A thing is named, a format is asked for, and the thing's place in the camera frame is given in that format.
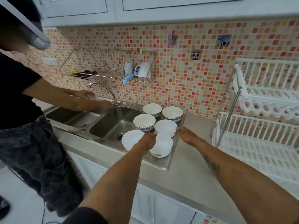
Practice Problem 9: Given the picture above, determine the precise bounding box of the person's left hand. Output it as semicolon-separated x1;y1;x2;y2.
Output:
138;131;157;151

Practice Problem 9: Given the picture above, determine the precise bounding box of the person's right hand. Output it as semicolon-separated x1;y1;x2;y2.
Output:
176;127;201;146

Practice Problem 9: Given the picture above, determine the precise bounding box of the blue-patterned bowl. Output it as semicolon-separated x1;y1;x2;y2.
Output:
133;114;156;133
161;106;183;123
143;103;163;118

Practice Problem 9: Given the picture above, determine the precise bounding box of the white two-tier dish rack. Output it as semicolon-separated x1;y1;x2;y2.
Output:
211;58;299;201

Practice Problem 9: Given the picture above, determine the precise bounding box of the person's left forearm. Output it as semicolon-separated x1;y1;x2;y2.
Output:
79;141;152;224

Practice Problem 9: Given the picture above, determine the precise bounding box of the person's right forearm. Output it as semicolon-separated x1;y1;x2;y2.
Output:
192;137;299;224

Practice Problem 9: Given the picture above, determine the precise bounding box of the stainless steel double sink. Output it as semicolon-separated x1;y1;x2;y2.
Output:
43;100;187;172

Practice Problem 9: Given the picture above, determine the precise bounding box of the white base cabinet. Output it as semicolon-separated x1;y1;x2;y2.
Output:
65;150;211;224

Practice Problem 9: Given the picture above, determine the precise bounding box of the chrome faucet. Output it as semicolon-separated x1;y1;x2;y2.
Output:
88;82;119;106

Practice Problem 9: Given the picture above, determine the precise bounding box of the large white mug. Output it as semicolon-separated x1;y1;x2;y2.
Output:
134;62;152;79

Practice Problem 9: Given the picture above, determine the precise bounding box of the black sleeve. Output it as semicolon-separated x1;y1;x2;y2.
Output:
62;207;109;224

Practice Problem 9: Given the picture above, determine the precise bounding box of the grey headset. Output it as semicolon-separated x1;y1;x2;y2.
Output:
0;2;51;50

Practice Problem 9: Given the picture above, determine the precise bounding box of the black slipper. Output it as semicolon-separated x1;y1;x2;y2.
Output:
0;196;11;220

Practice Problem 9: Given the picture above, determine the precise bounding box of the blue handled brush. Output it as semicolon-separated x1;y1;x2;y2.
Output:
122;70;140;85

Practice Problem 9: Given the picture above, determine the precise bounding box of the metal wire wall shelf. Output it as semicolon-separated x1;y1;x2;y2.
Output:
59;48;157;88

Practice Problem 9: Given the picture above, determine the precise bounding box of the wall power socket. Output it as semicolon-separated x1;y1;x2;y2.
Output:
190;49;203;60

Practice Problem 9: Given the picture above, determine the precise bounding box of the blue grey sticker wall hook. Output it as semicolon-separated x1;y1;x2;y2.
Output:
216;34;232;48

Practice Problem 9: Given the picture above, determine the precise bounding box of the black floor cable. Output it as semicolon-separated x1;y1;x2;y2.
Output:
7;166;61;224

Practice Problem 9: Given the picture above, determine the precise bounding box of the white wall socket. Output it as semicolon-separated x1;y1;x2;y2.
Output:
41;57;59;66

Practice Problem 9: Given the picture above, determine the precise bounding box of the white wall cabinet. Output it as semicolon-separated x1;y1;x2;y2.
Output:
38;0;299;28

